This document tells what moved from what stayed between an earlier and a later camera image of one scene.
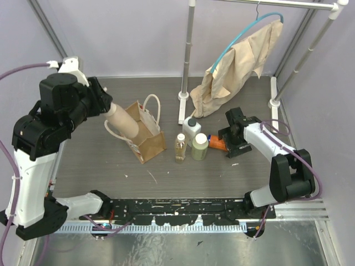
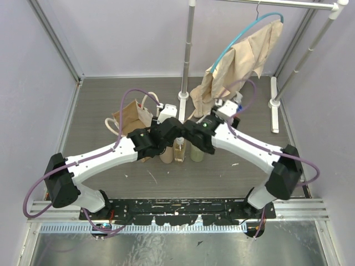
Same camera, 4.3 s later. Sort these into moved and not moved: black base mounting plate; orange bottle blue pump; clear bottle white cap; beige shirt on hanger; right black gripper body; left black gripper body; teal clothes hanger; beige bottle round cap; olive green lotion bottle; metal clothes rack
Moved: right black gripper body; orange bottle blue pump; beige bottle round cap; left black gripper body
Not moved: beige shirt on hanger; metal clothes rack; black base mounting plate; teal clothes hanger; clear bottle white cap; olive green lotion bottle
